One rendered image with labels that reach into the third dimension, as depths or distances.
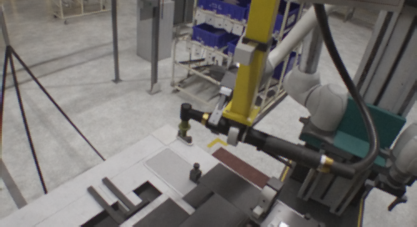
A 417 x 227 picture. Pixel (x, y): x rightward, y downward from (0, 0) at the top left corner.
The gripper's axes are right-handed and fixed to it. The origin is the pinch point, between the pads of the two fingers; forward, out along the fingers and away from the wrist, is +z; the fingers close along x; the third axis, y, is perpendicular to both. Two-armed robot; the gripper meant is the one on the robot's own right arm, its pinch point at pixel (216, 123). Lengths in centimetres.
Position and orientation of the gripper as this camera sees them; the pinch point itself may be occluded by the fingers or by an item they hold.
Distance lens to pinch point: 76.7
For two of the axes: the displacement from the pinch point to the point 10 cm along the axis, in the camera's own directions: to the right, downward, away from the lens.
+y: 9.0, 3.3, -2.8
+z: -4.2, 8.2, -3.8
